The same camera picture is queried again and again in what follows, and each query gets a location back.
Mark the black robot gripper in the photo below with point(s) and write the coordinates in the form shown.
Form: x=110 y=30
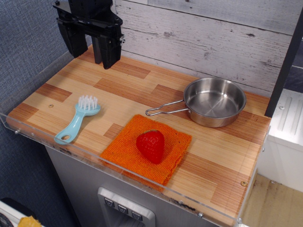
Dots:
x=94 y=18

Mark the light blue scrub brush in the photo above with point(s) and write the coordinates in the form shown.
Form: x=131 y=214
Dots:
x=86 y=106

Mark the red toy strawberry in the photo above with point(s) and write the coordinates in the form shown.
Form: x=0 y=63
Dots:
x=151 y=145

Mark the clear acrylic table guard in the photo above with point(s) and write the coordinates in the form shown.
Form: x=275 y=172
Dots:
x=214 y=176

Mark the orange knitted cloth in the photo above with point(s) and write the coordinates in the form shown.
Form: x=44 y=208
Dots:
x=123 y=151

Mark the grey toy fridge cabinet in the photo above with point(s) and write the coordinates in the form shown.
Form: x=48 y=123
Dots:
x=81 y=181

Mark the stainless steel pan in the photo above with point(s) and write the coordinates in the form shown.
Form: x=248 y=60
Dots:
x=210 y=102

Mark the silver dispenser button panel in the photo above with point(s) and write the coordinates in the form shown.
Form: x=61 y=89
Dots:
x=119 y=211

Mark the yellow object at corner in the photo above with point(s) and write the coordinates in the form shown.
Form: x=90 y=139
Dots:
x=29 y=222

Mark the white toy sink unit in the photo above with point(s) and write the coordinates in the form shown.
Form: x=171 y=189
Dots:
x=281 y=157

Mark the dark grey right post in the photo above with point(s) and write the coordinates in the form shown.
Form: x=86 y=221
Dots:
x=286 y=66

